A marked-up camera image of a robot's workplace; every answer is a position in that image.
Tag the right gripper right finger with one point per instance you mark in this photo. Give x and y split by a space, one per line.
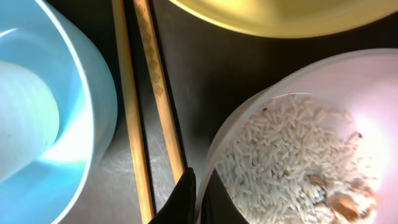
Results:
217 206

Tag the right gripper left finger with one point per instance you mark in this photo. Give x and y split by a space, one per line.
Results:
179 208

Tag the rice and food scraps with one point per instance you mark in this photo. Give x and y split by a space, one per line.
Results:
299 159

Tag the pink bowl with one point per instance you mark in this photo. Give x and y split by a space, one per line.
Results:
364 82

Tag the white cup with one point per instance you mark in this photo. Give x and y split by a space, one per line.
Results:
29 118

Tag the left wooden chopstick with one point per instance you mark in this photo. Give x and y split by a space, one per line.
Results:
133 119

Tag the wooden chopstick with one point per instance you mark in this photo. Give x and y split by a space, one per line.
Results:
133 119
159 86

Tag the right wooden chopstick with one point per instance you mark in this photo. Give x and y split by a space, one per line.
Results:
159 86

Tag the yellow plate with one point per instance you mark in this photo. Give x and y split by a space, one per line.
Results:
289 19

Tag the light blue bowl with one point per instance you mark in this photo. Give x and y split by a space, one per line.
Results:
36 36

